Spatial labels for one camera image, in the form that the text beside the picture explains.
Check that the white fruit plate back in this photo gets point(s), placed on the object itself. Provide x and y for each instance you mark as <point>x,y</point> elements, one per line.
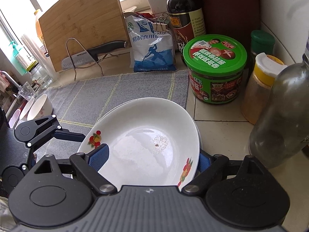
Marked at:
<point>152,142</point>

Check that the green dish soap bottle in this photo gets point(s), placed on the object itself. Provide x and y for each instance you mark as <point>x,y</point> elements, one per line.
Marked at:
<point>17,60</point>

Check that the binder clips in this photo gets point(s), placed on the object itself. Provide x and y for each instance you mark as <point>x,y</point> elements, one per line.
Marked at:
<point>161,23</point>

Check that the orange cooking wine jug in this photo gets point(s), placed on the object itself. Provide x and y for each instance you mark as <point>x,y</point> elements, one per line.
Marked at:
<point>38,14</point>

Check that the grey teal dish mat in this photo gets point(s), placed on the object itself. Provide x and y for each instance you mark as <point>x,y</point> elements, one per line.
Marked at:
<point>80,105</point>

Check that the white bowl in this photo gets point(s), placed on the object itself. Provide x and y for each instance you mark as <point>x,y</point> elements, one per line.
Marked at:
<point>26,109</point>
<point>14,119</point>
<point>42,107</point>

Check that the yellow lid spice jar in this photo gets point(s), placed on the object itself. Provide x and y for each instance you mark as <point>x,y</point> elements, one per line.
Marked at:
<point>266,69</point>

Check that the dark vinegar bottle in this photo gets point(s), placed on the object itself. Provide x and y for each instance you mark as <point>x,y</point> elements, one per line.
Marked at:
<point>187,20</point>

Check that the glass jar green lid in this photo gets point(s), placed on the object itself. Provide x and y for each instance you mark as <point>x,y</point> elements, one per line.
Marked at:
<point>39,75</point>

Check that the tall plastic bag roll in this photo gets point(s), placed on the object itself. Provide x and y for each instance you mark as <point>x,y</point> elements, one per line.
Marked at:
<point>34,45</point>

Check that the green cap small jar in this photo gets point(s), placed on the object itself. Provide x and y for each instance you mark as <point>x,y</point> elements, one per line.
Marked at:
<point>261,42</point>

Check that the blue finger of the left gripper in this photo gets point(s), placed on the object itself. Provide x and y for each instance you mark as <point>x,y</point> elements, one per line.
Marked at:
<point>68,136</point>

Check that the white blue salt bag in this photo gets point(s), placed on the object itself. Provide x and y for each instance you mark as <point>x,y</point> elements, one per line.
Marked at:
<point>152,45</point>

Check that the green lid sauce jar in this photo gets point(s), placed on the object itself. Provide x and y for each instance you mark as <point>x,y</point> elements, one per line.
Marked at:
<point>215,67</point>

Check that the white plate with burnt stain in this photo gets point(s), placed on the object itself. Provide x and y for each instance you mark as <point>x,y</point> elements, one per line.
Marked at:
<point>138,99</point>

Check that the kitchen knife black handle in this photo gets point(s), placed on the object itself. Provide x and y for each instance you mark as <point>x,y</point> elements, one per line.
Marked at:
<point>91,54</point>

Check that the dark red knife block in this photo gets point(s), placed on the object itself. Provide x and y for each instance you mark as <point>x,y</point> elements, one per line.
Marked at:
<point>232,18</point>

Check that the clear glass bottle red cap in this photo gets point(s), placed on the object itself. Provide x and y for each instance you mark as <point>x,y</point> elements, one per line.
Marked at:
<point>282,128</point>

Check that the glass mug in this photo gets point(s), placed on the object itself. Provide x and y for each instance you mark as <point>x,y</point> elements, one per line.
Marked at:
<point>26,91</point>

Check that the wire cutting board rack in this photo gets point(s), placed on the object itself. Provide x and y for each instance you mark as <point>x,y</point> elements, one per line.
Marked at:
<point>69,55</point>

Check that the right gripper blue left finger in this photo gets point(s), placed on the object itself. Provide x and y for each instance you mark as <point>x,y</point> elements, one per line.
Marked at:
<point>98,157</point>

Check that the bamboo cutting board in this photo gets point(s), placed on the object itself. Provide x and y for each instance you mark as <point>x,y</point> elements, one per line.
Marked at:
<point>70,26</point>

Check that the steel sink faucet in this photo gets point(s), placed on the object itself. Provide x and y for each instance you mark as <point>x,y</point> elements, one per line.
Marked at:
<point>10,79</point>

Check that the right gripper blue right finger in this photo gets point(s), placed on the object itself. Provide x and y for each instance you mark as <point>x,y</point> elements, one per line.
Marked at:
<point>205,161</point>

